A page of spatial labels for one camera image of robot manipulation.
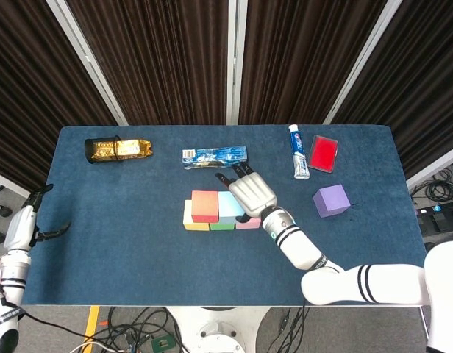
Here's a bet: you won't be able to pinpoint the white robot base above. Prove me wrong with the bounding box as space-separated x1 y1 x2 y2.
167 307 268 353

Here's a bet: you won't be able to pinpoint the white partition frame post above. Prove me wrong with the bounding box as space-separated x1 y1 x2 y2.
321 0 402 125
226 0 249 125
46 0 129 126

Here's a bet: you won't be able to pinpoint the black cable with switch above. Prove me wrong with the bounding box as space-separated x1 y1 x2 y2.
263 307 310 353

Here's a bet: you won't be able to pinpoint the blue cookie package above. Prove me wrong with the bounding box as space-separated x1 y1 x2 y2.
181 145 249 171

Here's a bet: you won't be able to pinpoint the black coiled floor cables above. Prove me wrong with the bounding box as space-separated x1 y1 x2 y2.
410 167 453 207

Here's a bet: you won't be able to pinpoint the pink cube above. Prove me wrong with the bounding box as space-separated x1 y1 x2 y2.
235 216 263 231

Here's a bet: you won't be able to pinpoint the blue table cloth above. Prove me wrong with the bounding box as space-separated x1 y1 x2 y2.
15 126 441 307

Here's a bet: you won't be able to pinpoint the brown pleated curtain panel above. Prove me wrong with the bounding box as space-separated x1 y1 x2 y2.
331 0 453 179
66 0 229 126
0 0 119 198
239 0 389 126

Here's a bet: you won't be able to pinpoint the black mesh cup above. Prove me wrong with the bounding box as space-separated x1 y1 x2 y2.
84 135 121 165

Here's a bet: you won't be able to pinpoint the green circuit board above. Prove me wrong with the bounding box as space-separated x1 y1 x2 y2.
151 335 175 353

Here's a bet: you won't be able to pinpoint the white blue toothpaste tube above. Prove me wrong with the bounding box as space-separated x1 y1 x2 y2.
288 124 311 180

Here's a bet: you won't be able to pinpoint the black floor cable bundle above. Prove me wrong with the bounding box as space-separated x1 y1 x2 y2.
75 307 183 353

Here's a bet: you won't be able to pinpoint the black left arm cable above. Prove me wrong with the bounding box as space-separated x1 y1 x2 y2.
20 310 88 341

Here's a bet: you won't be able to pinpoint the white partition frame rail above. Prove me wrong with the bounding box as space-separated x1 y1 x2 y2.
0 168 43 206
406 143 453 190

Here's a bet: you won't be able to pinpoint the light blue cube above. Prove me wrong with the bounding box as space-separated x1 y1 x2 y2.
217 190 246 225

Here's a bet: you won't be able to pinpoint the red ink pad box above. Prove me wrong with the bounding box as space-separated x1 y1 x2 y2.
307 134 340 173

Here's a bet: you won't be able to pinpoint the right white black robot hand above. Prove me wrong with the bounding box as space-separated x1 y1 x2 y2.
214 163 278 224

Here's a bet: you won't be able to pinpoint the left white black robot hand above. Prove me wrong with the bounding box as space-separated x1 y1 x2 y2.
3 183 71 251

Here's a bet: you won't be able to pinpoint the yellow floor tape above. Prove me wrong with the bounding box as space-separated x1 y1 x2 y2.
82 305 101 343

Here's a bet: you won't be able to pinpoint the red orange cube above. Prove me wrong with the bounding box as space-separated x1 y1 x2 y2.
190 190 220 224

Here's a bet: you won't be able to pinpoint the purple cube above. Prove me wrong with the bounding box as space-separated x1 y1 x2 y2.
313 184 351 219

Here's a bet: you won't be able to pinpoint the gold foil snack packet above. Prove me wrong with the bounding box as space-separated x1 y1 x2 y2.
92 138 154 162

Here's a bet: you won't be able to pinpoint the yellow cube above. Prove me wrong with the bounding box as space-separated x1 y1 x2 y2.
182 199 211 232

